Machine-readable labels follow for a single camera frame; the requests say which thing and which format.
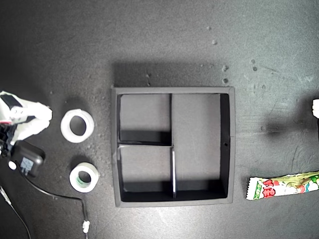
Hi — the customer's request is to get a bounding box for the large white tape roll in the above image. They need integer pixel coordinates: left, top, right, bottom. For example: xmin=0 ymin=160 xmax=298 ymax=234
xmin=60 ymin=109 xmax=95 ymax=143

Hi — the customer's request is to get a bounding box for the white tape roll green core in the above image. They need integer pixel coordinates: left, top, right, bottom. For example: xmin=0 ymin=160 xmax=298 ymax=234
xmin=69 ymin=162 xmax=100 ymax=193

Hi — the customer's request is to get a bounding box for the printed wrapper snack bar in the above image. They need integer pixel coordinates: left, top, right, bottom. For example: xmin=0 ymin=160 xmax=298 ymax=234
xmin=245 ymin=170 xmax=319 ymax=201

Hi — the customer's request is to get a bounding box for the black tray with wells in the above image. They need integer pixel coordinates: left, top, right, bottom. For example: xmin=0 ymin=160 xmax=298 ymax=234
xmin=111 ymin=86 xmax=236 ymax=208

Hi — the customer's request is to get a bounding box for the small black camera box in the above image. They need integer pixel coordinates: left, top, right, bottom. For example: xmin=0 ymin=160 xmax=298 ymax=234
xmin=8 ymin=141 xmax=46 ymax=178

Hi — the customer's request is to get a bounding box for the thin black white cable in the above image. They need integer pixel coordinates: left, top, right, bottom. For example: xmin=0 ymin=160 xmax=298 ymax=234
xmin=0 ymin=185 xmax=32 ymax=239

